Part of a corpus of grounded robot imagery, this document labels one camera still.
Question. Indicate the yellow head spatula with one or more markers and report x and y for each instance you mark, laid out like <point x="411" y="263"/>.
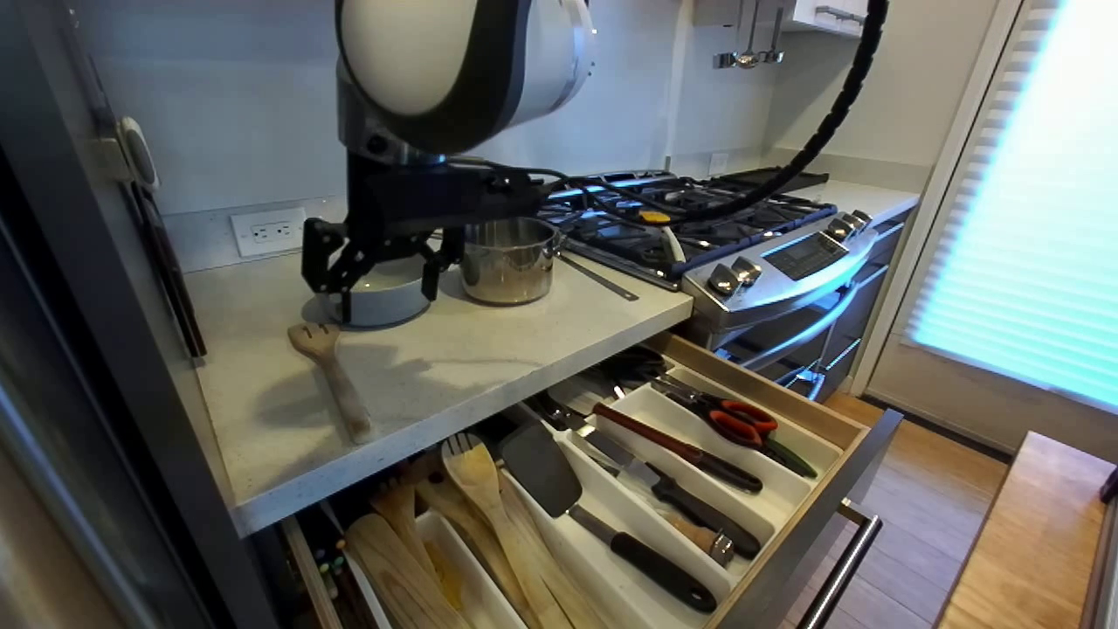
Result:
<point x="654" y="218"/>

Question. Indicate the wooden slotted fork spatula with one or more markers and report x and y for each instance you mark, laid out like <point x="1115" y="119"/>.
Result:
<point x="478" y="474"/>

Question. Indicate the long metal spoon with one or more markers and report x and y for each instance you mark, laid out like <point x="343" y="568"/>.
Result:
<point x="599" y="277"/>

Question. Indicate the small white wall fixture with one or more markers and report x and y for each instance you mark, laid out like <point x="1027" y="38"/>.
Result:
<point x="135" y="151"/>

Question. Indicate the stainless gas stove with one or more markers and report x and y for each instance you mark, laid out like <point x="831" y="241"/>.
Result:
<point x="791" y="249"/>

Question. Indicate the white wall outlet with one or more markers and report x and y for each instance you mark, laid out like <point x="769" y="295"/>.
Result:
<point x="266" y="232"/>

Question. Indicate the open wooden kitchen drawer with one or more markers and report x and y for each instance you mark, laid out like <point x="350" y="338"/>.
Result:
<point x="804" y="510"/>

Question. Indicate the plain wooden spatula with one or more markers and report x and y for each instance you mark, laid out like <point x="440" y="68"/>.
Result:
<point x="397" y="572"/>

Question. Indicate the wall mounted kitchen knife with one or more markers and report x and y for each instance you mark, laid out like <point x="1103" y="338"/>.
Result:
<point x="176" y="281"/>

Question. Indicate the black turner spatula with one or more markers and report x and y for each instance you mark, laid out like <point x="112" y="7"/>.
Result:
<point x="542" y="467"/>

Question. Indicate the hanging metal ladle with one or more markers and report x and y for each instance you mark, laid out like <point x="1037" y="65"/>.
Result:
<point x="749" y="58"/>

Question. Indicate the dark cabinet side panel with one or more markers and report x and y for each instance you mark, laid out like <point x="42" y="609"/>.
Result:
<point x="70" y="351"/>

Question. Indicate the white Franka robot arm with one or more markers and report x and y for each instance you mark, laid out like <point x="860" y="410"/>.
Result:
<point x="408" y="48"/>

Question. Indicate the white window blind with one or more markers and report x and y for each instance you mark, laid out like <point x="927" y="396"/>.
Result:
<point x="1025" y="232"/>

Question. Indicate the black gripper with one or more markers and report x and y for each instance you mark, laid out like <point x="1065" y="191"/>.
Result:
<point x="408" y="205"/>

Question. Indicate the grey bowl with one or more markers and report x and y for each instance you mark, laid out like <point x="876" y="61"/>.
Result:
<point x="388" y="303"/>

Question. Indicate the wooden spoon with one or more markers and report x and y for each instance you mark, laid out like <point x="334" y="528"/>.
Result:
<point x="336" y="390"/>

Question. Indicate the white cutlery tray insert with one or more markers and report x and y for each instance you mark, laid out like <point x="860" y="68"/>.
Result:
<point x="804" y="474"/>

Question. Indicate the stainless steel pot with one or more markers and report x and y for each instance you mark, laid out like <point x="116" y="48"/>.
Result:
<point x="509" y="267"/>

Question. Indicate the wooden cart top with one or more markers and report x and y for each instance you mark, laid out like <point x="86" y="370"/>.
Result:
<point x="1025" y="545"/>

